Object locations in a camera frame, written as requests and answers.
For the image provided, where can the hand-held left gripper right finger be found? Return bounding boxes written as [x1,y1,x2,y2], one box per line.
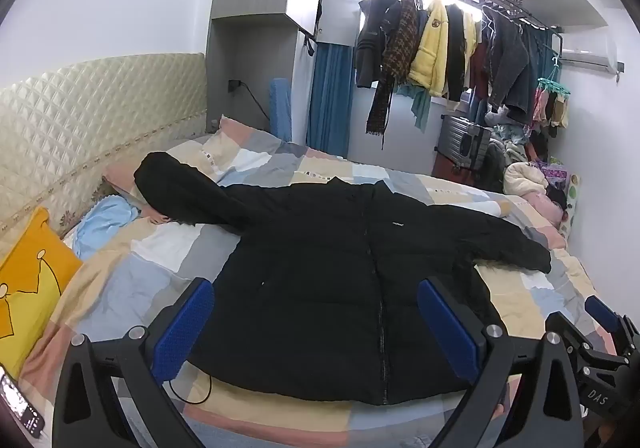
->
[416,278,586,448]

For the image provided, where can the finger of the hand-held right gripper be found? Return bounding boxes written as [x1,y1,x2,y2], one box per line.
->
[584,295,640,355]
[546,312,608,369]

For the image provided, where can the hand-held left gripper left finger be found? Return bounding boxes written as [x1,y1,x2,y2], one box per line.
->
[51,277,216,448]

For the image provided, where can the black puffer jacket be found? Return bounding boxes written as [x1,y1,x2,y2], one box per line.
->
[134,151,552,406]

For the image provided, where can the pile of mixed clothes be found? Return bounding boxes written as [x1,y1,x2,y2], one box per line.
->
[482,108,551,194]

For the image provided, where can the patchwork pastel quilt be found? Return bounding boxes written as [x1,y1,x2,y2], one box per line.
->
[20,115,601,448]

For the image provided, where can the pink cushion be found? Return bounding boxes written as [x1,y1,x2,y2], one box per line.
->
[520,192,569,249]

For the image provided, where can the white green-dotted bag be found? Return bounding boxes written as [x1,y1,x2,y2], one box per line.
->
[560,173,583,241]

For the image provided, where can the light blue pillow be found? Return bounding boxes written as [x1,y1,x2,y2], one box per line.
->
[62,196,141,259]

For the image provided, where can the purple patterned bag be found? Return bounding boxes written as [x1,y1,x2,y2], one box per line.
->
[542,163,569,189]

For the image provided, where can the cream fluffy blanket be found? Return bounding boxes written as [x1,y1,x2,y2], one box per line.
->
[502,162,551,199]

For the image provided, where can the yellow cartoon pillow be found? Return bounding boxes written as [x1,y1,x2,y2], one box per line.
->
[0,206,85,379]

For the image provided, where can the black smartphone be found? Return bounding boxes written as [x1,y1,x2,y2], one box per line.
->
[0,370,46,440]

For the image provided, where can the grey ribbed suitcase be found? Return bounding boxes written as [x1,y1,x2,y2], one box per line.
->
[434,114,493,174]

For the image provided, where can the hanging socks bunch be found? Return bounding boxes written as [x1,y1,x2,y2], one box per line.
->
[532,88,571,130]

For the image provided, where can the teal hanging cloth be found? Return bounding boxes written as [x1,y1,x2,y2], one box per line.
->
[397,83,433,134]

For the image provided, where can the cream quilted headboard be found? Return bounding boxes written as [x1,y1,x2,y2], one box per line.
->
[0,53,208,249]

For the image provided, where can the green clip hanger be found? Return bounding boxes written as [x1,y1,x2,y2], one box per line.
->
[537,55,572,96]

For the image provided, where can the blue chair cover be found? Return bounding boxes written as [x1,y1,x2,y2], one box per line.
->
[269,77,293,143]

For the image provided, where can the dark hanging trousers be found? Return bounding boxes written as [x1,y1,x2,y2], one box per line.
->
[525,25,561,109]

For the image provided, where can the white air conditioner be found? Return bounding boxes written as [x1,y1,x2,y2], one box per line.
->
[560,30,626,76]

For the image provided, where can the blue curtain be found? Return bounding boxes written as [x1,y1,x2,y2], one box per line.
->
[306,42,353,159]

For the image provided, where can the dark red hanging garment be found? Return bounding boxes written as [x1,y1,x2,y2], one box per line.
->
[470,40,492,101]

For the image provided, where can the dark denim jacket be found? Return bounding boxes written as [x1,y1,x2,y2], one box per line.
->
[482,5,538,124]

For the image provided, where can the black hanging garment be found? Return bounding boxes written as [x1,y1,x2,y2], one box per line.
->
[445,3,468,101]

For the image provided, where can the yellow fleece jacket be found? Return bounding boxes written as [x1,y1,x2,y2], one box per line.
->
[407,0,478,101]

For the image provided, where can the black hanging coat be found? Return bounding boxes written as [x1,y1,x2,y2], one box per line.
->
[352,0,403,89]

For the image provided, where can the black cable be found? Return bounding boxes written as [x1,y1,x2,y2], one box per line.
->
[167,370,213,406]

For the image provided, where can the black power cord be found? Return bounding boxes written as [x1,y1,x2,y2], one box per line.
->
[240,83,272,131]

